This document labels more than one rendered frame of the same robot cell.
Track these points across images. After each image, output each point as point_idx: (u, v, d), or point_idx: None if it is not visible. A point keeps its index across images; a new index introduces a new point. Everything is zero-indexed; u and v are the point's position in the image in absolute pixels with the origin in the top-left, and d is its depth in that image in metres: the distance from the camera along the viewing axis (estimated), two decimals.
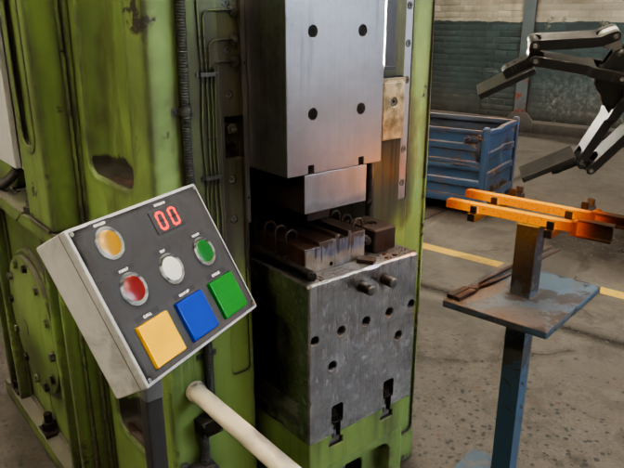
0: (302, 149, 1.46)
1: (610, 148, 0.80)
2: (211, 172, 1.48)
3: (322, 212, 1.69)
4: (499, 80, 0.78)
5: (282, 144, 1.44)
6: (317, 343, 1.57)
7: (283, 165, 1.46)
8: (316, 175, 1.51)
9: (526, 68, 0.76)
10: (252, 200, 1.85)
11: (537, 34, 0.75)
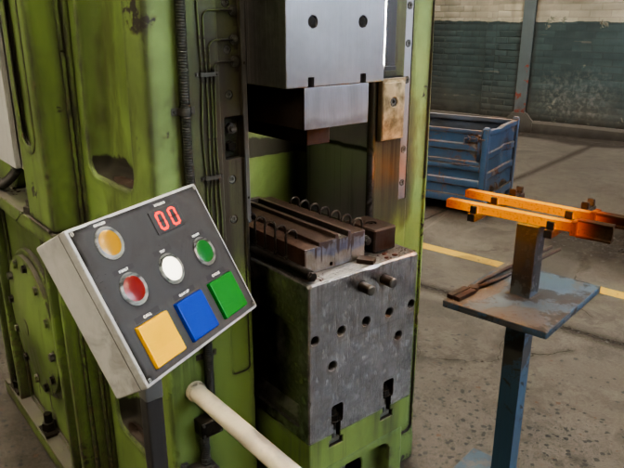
0: (301, 58, 1.40)
1: None
2: (211, 172, 1.48)
3: (322, 136, 1.62)
4: None
5: (281, 52, 1.38)
6: (317, 343, 1.57)
7: (282, 75, 1.39)
8: (316, 89, 1.45)
9: None
10: (250, 130, 1.78)
11: None
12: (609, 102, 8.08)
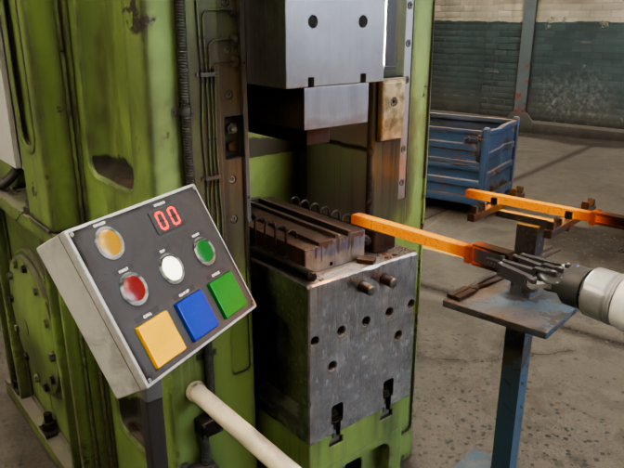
0: (301, 58, 1.40)
1: None
2: (211, 172, 1.48)
3: (322, 136, 1.62)
4: (484, 259, 1.27)
5: (281, 52, 1.38)
6: (317, 343, 1.57)
7: (282, 75, 1.39)
8: (316, 89, 1.45)
9: None
10: (250, 130, 1.78)
11: (500, 266, 1.20)
12: (609, 102, 8.08)
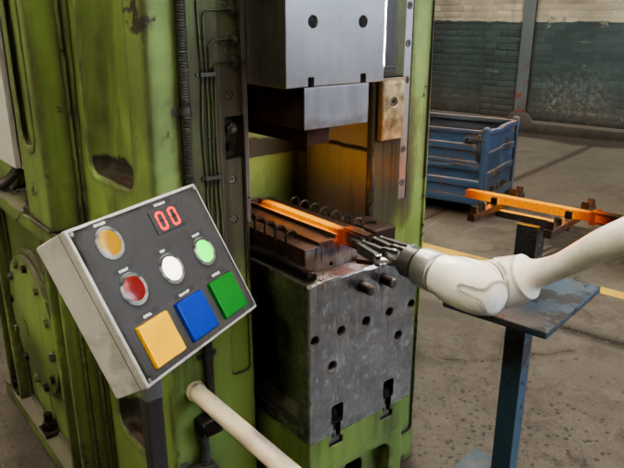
0: (301, 58, 1.40)
1: None
2: (211, 172, 1.48)
3: (322, 136, 1.62)
4: (351, 240, 1.57)
5: (281, 52, 1.38)
6: (317, 343, 1.57)
7: (282, 75, 1.39)
8: (316, 89, 1.45)
9: None
10: (250, 130, 1.78)
11: (358, 245, 1.51)
12: (609, 102, 8.08)
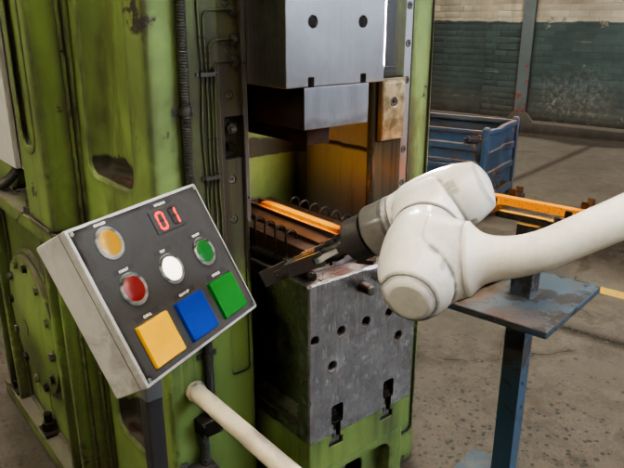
0: (301, 58, 1.40)
1: None
2: (211, 172, 1.48)
3: (322, 136, 1.62)
4: (274, 276, 1.16)
5: (281, 52, 1.38)
6: (317, 343, 1.57)
7: (282, 75, 1.39)
8: (316, 89, 1.45)
9: None
10: (250, 130, 1.78)
11: (287, 266, 1.11)
12: (609, 102, 8.08)
